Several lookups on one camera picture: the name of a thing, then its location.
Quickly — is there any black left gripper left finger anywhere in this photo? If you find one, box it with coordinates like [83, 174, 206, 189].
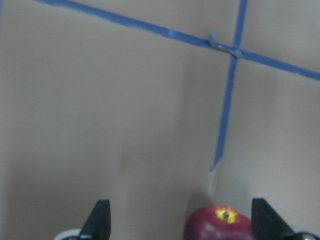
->
[79, 199, 111, 240]

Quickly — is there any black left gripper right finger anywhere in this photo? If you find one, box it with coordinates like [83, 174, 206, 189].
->
[251, 198, 299, 240]

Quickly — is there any dark red apple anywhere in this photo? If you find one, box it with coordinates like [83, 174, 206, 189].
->
[183, 204, 256, 240]

